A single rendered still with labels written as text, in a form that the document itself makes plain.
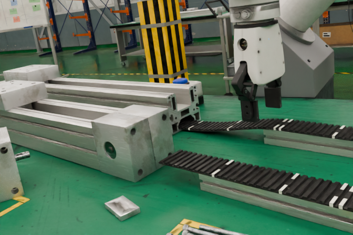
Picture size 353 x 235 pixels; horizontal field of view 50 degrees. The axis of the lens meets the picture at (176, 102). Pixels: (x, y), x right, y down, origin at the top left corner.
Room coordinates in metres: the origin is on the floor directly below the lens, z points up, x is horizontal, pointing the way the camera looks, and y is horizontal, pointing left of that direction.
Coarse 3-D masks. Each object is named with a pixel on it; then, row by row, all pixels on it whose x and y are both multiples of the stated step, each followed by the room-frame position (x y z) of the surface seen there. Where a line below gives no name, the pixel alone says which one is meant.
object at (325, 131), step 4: (332, 124) 0.60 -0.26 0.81; (328, 128) 0.58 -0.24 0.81; (332, 128) 0.59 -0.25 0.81; (336, 128) 0.58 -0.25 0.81; (320, 132) 0.57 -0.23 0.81; (324, 132) 0.57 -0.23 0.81; (328, 132) 0.56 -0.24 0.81; (332, 132) 0.56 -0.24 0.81; (320, 136) 0.56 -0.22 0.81; (324, 136) 0.56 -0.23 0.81; (328, 136) 0.55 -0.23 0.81
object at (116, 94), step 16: (48, 80) 1.21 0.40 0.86; (64, 80) 1.15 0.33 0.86; (80, 80) 1.10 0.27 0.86; (96, 80) 1.06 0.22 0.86; (112, 80) 1.02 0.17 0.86; (48, 96) 1.08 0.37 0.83; (64, 96) 1.02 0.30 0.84; (80, 96) 0.99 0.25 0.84; (96, 96) 0.92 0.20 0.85; (112, 96) 0.87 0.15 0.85; (128, 96) 0.83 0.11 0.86; (144, 96) 0.80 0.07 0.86; (160, 96) 0.77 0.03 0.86; (176, 96) 0.83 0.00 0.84; (192, 96) 0.82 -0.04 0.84; (176, 112) 0.77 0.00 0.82; (192, 112) 0.81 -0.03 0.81; (176, 128) 0.77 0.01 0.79
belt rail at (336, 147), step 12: (264, 132) 0.64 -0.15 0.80; (276, 132) 0.62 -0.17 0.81; (288, 132) 0.60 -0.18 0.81; (276, 144) 0.62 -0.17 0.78; (288, 144) 0.60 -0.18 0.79; (300, 144) 0.59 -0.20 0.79; (312, 144) 0.58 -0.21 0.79; (324, 144) 0.57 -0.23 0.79; (336, 144) 0.55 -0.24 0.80; (348, 144) 0.54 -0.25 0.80; (348, 156) 0.54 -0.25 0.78
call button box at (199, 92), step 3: (189, 81) 0.98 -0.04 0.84; (192, 81) 0.98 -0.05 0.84; (195, 81) 0.97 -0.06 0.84; (198, 81) 0.97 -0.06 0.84; (192, 84) 0.94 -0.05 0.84; (195, 84) 0.95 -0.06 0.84; (198, 84) 0.96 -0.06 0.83; (201, 84) 0.97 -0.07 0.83; (198, 87) 0.95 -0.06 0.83; (201, 87) 0.96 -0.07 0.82; (198, 90) 0.95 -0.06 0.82; (201, 90) 0.96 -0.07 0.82; (195, 93) 0.94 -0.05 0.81; (198, 93) 0.95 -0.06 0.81; (201, 93) 0.96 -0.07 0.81; (198, 96) 0.95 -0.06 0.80; (201, 96) 0.96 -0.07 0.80; (201, 99) 0.96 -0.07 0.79; (201, 102) 0.96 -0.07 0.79
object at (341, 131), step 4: (340, 128) 0.58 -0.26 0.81; (344, 128) 0.58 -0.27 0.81; (348, 128) 0.57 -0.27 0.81; (352, 128) 0.57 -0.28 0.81; (336, 132) 0.56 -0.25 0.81; (340, 132) 0.56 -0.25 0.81; (344, 132) 0.56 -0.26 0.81; (348, 132) 0.56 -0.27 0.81; (332, 136) 0.55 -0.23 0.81; (336, 136) 0.55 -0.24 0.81; (340, 136) 0.54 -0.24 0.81; (344, 136) 0.55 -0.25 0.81
